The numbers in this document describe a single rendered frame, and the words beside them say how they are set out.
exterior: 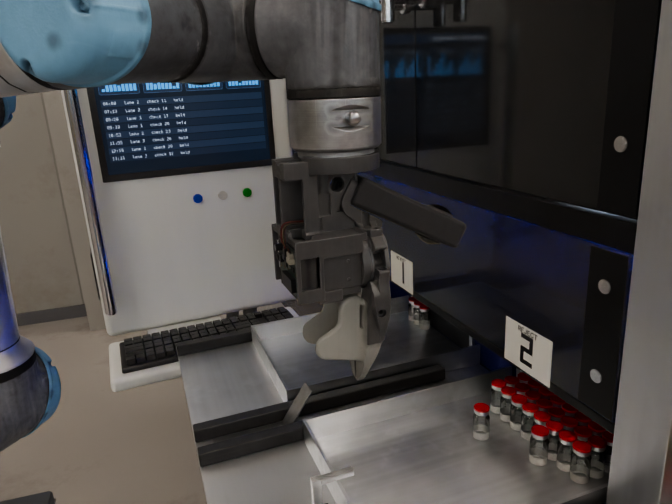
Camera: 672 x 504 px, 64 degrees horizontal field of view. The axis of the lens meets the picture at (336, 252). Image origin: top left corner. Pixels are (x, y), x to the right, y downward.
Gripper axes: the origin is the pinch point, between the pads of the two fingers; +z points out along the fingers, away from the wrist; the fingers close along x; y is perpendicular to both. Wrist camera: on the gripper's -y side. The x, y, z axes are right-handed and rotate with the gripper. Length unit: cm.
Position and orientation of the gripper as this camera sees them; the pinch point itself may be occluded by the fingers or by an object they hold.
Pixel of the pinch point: (365, 363)
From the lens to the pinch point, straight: 52.5
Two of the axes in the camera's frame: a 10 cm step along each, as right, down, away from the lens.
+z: 0.4, 9.6, 2.9
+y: -9.3, 1.4, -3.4
